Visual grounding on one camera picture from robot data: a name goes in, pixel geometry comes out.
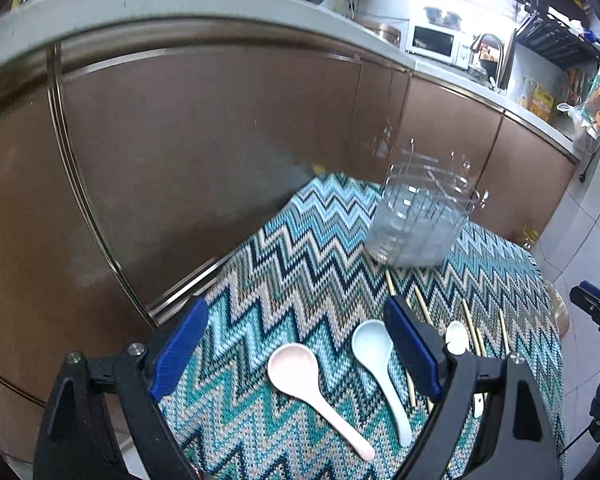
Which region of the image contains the bamboo chopstick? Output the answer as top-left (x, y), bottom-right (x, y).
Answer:
top-left (385, 269), bottom-right (417, 408)
top-left (498, 310), bottom-right (510, 356)
top-left (462, 298), bottom-right (483, 356)
top-left (414, 285), bottom-right (434, 326)

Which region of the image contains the wire utensil holder basket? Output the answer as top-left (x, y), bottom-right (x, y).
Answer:
top-left (365, 141), bottom-right (489, 268)

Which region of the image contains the copper rice cooker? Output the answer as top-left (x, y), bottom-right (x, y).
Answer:
top-left (356, 18), bottom-right (402, 48)

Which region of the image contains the steel bowl on microwave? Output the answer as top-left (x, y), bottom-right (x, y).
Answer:
top-left (424, 6), bottom-right (462, 30)

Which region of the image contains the trash bin with bag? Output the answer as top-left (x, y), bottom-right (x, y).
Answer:
top-left (544, 281), bottom-right (570, 339)

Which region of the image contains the pink ceramic spoon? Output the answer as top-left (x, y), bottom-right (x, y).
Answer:
top-left (266, 342), bottom-right (375, 462)

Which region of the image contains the zigzag patterned cloth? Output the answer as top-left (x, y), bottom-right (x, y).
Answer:
top-left (160, 174), bottom-right (565, 479)

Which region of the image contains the light blue ceramic spoon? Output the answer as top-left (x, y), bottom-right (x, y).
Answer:
top-left (351, 320), bottom-right (413, 448)

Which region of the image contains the chrome sink faucet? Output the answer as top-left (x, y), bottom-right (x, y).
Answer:
top-left (470, 32), bottom-right (510, 90)

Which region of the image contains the white ceramic spoon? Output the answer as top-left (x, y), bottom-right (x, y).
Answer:
top-left (444, 321), bottom-right (484, 418)

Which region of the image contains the white microwave oven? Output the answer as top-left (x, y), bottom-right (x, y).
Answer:
top-left (405, 21), bottom-right (472, 70)

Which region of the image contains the yellow oil jug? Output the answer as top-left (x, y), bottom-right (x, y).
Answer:
top-left (528, 84), bottom-right (554, 122)

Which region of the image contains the cooking oil bottle on floor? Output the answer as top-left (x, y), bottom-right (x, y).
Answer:
top-left (521, 226), bottom-right (540, 252)

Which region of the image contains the black wall dish rack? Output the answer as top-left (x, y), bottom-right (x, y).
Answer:
top-left (513, 0), bottom-right (600, 70)

